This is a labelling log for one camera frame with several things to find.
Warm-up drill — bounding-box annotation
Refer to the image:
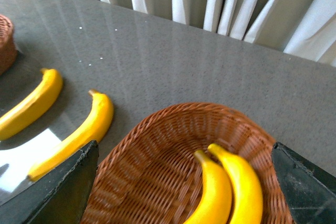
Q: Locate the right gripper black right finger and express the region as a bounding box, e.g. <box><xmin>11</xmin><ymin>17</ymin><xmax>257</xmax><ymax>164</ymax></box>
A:
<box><xmin>271</xmin><ymin>142</ymin><xmax>335</xmax><ymax>223</ymax></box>

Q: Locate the right brown wicker basket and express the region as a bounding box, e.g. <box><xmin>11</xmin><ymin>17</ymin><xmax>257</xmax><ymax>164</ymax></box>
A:
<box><xmin>81</xmin><ymin>102</ymin><xmax>293</xmax><ymax>223</ymax></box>

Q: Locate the brown wicker basket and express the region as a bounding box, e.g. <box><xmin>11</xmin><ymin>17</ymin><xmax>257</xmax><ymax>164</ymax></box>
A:
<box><xmin>1</xmin><ymin>14</ymin><xmax>17</xmax><ymax>75</ymax></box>
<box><xmin>81</xmin><ymin>102</ymin><xmax>293</xmax><ymax>223</ymax></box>

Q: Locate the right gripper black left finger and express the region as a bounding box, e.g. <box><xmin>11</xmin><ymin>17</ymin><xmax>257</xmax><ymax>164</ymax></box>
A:
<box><xmin>1</xmin><ymin>141</ymin><xmax>99</xmax><ymax>223</ymax></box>

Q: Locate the white pleated curtain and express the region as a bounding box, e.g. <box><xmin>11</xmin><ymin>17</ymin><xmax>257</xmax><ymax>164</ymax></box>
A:
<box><xmin>99</xmin><ymin>0</ymin><xmax>335</xmax><ymax>66</ymax></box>

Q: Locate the left brown wicker basket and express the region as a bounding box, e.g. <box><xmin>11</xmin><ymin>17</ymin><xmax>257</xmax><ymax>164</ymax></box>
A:
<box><xmin>1</xmin><ymin>14</ymin><xmax>17</xmax><ymax>75</ymax></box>

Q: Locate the yellow banana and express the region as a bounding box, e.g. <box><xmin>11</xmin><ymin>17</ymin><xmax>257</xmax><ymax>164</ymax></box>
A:
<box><xmin>27</xmin><ymin>89</ymin><xmax>114</xmax><ymax>182</ymax></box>
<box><xmin>1</xmin><ymin>68</ymin><xmax>63</xmax><ymax>141</ymax></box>
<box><xmin>207</xmin><ymin>143</ymin><xmax>263</xmax><ymax>223</ymax></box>
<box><xmin>185</xmin><ymin>150</ymin><xmax>233</xmax><ymax>223</ymax></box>

